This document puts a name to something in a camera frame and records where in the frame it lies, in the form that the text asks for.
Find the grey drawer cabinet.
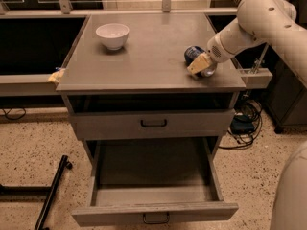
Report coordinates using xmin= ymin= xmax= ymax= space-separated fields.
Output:
xmin=57 ymin=13 xmax=245 ymax=156

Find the yellow tape piece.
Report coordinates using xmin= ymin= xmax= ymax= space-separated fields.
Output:
xmin=48 ymin=68 xmax=65 ymax=84

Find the grey metal rail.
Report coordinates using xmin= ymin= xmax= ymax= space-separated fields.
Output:
xmin=0 ymin=74 xmax=58 ymax=97

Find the black floor cable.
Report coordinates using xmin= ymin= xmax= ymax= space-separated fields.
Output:
xmin=0 ymin=107 xmax=27 ymax=121

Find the black cable bundle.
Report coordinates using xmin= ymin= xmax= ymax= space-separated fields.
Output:
xmin=218 ymin=99 xmax=263 ymax=150

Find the black metal stand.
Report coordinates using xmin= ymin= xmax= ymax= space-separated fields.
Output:
xmin=0 ymin=155 xmax=73 ymax=230

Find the open grey middle drawer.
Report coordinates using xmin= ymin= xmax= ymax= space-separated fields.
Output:
xmin=72 ymin=138 xmax=238 ymax=227

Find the closed grey top drawer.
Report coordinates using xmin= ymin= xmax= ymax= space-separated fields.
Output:
xmin=69 ymin=109 xmax=234 ymax=140

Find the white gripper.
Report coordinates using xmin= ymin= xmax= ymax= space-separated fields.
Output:
xmin=187 ymin=35 xmax=234 ymax=74

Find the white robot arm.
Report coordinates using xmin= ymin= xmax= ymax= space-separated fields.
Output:
xmin=187 ymin=0 xmax=307 ymax=230

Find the white ceramic bowl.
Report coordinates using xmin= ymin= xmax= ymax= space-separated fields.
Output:
xmin=96 ymin=23 xmax=130 ymax=50

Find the blue pepsi can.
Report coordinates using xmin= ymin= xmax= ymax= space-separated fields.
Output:
xmin=184 ymin=46 xmax=217 ymax=78

